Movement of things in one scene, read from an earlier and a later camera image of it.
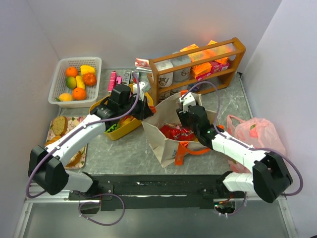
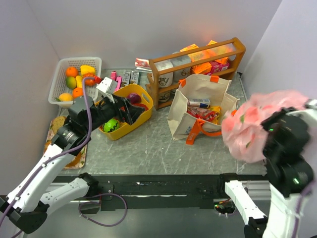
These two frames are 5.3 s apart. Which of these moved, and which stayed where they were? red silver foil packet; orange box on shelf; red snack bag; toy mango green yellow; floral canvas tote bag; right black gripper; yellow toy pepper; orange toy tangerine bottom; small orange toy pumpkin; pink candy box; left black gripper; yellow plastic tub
Moved: right black gripper; floral canvas tote bag; left black gripper; red snack bag
Stayed: orange box on shelf; yellow toy pepper; toy mango green yellow; pink candy box; small orange toy pumpkin; red silver foil packet; yellow plastic tub; orange toy tangerine bottom
